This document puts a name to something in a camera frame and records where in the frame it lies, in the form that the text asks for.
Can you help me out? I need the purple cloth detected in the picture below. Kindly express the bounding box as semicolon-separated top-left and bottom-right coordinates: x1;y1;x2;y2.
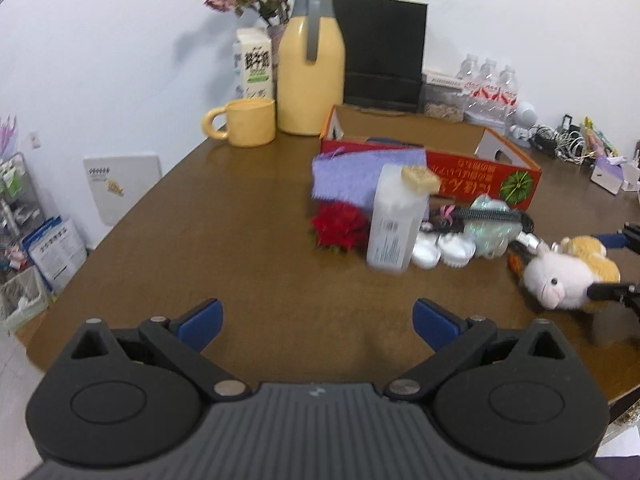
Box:
311;149;427;210

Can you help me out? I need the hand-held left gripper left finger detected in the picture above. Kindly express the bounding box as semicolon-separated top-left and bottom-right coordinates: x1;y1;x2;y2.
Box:
70;298;251;402

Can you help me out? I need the red cardboard box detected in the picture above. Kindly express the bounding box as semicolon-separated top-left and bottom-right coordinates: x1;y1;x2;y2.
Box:
320;104;543;210

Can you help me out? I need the white and purple small box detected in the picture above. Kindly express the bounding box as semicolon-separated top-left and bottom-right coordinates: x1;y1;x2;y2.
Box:
590;152;640;193

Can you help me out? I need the small white plastic cup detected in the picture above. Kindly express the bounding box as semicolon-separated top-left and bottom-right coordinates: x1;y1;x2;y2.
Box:
411;235;442;270
439;234;477;268

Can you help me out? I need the metal rack cart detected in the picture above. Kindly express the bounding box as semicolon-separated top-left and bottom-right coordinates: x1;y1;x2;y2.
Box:
0;152;46;271

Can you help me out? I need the white flat box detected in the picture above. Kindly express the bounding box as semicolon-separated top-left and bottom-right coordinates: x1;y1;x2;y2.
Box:
422;69;471;90

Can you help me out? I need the yellow thermos jug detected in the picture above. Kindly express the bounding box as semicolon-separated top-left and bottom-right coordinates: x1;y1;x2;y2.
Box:
276;0;346;137

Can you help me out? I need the white milk carton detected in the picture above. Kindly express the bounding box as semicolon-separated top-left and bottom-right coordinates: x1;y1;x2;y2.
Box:
235;27;275;101

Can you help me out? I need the blue and white packet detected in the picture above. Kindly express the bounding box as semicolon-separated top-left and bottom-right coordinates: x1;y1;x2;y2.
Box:
22;216;88;295

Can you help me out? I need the small beige block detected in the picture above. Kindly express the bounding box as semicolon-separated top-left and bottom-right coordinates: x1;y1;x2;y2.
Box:
401;166;442;195

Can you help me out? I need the colourful packet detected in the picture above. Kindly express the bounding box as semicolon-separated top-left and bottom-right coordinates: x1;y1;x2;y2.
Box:
582;117;618;156

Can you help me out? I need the tangle of charger cables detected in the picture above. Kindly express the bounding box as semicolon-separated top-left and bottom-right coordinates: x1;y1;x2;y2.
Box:
530;115;601;163

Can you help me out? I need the yellow mug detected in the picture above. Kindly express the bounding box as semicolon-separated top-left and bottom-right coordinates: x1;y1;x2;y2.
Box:
201;98;277;148

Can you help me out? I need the translucent plastic bottle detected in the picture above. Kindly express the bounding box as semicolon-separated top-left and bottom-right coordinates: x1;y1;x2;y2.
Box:
366;164;432;275

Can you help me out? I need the white wall heater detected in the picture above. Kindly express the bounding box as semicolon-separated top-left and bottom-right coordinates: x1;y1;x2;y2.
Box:
82;154;163;227

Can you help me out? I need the white plastic basket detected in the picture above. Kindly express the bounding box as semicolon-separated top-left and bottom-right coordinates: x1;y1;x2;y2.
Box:
0;266;51;333

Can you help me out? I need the black paper bag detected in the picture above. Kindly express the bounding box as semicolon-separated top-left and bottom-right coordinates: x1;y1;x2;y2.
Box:
332;0;428;113

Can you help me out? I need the white robot speaker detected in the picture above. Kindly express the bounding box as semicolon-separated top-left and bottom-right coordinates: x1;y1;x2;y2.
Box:
507;101;541;141

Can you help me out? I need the clear water bottle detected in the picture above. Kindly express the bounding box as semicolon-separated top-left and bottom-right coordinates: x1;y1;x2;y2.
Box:
460;53;483;121
497;65;519;127
479;58;502;123

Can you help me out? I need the clear seed container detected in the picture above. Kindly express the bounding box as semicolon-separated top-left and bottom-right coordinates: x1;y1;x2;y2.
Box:
420;82;468;122

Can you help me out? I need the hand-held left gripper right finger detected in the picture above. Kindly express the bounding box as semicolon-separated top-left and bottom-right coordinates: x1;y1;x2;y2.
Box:
384;298;571;402

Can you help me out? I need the iridescent plastic bag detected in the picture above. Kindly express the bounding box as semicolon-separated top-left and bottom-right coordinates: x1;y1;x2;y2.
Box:
465;195;523;260

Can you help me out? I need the red artificial flower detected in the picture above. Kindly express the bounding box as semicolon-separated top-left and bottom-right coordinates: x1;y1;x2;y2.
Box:
310;202;371;253

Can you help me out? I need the black braided cable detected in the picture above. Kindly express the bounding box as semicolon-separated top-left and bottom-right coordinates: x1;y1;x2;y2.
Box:
432;205;551;256

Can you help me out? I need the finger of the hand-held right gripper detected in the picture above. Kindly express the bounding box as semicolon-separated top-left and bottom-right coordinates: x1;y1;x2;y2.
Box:
585;282;640;320
592;222;640;256

